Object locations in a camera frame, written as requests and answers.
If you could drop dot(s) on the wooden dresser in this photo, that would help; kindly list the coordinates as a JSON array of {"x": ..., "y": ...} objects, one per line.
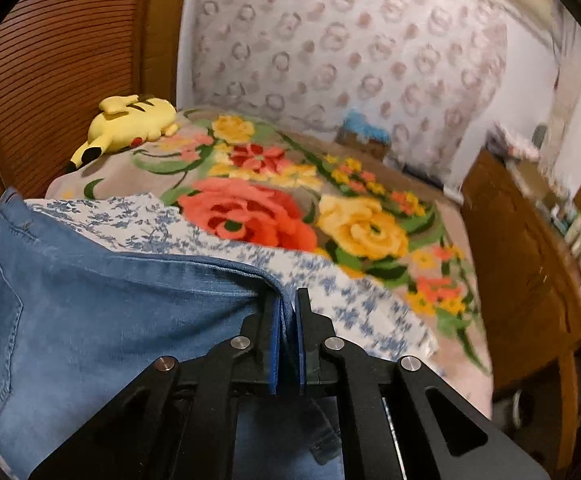
[{"x": 510, "y": 260}]

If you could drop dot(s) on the circle patterned sheer curtain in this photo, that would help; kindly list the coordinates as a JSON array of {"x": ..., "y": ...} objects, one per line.
[{"x": 320, "y": 35}]

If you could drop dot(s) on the row of small bottles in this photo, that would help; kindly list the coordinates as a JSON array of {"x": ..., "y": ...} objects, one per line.
[{"x": 577, "y": 232}]

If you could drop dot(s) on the stack of newspapers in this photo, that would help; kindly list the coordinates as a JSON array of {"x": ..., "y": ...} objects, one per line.
[{"x": 512, "y": 142}]

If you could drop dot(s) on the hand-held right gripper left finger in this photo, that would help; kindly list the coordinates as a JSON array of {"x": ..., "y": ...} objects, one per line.
[{"x": 275, "y": 347}]

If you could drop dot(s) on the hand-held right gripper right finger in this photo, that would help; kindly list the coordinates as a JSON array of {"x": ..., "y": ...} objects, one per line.
[{"x": 301, "y": 342}]

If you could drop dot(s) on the blue denim pants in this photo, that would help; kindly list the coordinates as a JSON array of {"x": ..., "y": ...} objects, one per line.
[{"x": 120, "y": 310}]

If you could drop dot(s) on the cardboard box with blue cloth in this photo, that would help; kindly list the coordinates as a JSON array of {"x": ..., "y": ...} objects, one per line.
[{"x": 365, "y": 132}]

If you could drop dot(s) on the floral plush blanket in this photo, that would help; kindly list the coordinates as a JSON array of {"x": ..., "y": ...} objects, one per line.
[{"x": 250, "y": 210}]

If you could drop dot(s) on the yellow plush toy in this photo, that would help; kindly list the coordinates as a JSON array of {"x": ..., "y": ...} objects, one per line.
[{"x": 125, "y": 122}]

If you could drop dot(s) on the white blue floral cushion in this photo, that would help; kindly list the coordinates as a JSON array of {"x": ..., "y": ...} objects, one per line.
[{"x": 370, "y": 310}]

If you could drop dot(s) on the cream window curtain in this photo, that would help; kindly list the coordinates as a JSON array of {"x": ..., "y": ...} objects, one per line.
[{"x": 570, "y": 110}]

